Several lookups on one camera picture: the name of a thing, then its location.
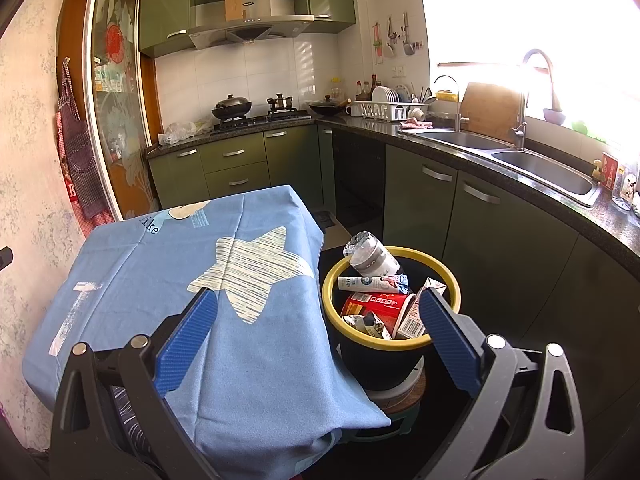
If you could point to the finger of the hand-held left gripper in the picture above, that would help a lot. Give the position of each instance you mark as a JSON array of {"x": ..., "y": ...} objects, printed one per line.
[{"x": 5, "y": 259}]

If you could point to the checkered apron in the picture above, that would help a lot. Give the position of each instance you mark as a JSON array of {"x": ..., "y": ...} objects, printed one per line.
[{"x": 80, "y": 160}]

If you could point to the blue star print tablecloth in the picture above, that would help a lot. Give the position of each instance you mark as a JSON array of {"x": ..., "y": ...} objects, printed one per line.
[{"x": 250, "y": 360}]

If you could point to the white plastic bag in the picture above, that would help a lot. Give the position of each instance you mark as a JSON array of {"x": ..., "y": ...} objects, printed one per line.
[{"x": 182, "y": 132}]

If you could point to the tall steel faucet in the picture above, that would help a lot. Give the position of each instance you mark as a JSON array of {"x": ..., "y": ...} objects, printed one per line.
[{"x": 520, "y": 130}]

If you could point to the wooden cutting board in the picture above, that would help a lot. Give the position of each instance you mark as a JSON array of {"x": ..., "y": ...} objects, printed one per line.
[{"x": 490, "y": 110}]

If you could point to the black lidded pan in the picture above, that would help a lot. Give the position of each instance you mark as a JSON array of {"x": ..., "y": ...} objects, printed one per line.
[{"x": 327, "y": 107}]

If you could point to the yellow container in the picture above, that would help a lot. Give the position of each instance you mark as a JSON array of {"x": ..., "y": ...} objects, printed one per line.
[{"x": 446, "y": 96}]

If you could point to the clear glass jar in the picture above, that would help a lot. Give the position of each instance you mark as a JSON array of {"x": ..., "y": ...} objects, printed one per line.
[{"x": 627, "y": 187}]

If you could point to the black gas stove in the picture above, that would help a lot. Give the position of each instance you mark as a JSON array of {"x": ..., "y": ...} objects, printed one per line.
[{"x": 270, "y": 119}]

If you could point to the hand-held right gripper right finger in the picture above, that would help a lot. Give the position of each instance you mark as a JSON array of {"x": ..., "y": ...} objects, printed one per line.
[{"x": 445, "y": 340}]

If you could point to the dark sauce bottle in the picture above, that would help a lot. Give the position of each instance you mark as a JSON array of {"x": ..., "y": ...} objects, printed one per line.
[{"x": 374, "y": 87}]

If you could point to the dark teapot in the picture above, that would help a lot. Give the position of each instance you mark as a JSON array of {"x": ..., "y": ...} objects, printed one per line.
[{"x": 280, "y": 102}]

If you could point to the white mug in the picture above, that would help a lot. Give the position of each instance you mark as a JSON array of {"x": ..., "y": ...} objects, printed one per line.
[{"x": 351, "y": 110}]

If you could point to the small steel faucet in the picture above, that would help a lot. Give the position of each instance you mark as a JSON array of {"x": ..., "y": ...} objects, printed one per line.
[{"x": 457, "y": 120}]

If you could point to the red instant noodle bowl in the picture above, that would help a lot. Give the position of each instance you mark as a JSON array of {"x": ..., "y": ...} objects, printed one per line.
[{"x": 380, "y": 305}]

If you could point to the stainless steel double sink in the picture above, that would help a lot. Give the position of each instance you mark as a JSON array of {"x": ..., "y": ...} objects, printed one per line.
[{"x": 545, "y": 172}]

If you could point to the dark striped cloth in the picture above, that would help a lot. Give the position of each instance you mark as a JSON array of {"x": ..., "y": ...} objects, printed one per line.
[{"x": 127, "y": 412}]

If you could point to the yellow rimmed dark bin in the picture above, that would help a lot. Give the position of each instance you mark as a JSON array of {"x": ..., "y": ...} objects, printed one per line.
[{"x": 380, "y": 365}]

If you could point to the foil wrapper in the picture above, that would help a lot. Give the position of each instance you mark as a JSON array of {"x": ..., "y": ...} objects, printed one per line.
[{"x": 365, "y": 325}]

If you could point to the black built-in appliance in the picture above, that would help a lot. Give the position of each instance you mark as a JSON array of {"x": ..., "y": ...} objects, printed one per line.
[{"x": 357, "y": 180}]

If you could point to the black wok with lid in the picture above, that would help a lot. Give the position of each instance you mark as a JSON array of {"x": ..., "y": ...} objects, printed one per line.
[{"x": 231, "y": 107}]

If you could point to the white dish rack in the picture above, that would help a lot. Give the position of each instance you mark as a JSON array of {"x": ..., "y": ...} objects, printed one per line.
[{"x": 385, "y": 111}]

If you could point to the white red milk carton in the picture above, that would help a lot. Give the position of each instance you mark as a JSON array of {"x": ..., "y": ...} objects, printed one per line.
[{"x": 410, "y": 322}]

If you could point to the round stool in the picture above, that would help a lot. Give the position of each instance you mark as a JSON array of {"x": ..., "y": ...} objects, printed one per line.
[{"x": 395, "y": 400}]

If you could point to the steel range hood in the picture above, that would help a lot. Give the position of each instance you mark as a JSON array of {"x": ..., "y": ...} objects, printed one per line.
[{"x": 250, "y": 27}]

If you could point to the frosted glass sliding door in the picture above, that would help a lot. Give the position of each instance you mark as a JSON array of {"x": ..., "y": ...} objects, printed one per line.
[{"x": 115, "y": 85}]

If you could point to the white wall socket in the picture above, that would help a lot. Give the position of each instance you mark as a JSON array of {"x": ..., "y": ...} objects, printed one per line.
[{"x": 399, "y": 71}]

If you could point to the stack of white plates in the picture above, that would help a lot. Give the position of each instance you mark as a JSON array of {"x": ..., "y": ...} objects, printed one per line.
[{"x": 385, "y": 95}]

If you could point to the hanging kitchen scissors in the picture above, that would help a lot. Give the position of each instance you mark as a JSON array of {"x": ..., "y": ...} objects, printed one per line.
[{"x": 391, "y": 37}]

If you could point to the small red box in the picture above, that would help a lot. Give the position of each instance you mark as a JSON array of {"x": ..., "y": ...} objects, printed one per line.
[{"x": 610, "y": 170}]

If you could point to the pink cloth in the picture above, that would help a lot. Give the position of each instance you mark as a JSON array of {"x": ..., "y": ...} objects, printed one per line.
[{"x": 412, "y": 123}]

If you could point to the bright window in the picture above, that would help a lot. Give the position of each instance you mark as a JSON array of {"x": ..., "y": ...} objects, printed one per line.
[{"x": 500, "y": 10}]

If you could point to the green plastic item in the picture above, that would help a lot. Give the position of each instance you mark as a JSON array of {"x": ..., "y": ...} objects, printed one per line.
[{"x": 587, "y": 130}]

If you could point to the white cup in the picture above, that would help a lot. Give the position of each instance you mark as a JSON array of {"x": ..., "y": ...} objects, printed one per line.
[{"x": 421, "y": 114}]

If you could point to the green upper cabinets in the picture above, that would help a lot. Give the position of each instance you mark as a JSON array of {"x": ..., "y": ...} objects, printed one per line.
[{"x": 160, "y": 10}]

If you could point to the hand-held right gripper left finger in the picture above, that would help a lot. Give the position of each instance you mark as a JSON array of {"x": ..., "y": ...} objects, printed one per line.
[{"x": 182, "y": 345}]

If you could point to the white printed tube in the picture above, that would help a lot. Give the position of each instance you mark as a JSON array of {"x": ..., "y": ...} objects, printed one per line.
[{"x": 360, "y": 282}]

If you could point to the clear white-labelled water bottle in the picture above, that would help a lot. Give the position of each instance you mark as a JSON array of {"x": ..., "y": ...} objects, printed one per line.
[{"x": 375, "y": 260}]

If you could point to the hanging metal spatula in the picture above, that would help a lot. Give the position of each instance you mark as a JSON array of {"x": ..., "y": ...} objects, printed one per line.
[{"x": 408, "y": 45}]

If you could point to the dark floor mat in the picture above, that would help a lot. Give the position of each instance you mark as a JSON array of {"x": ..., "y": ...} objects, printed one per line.
[{"x": 327, "y": 221}]

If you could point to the grey bowl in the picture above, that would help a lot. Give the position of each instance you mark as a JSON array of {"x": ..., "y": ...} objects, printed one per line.
[{"x": 554, "y": 116}]

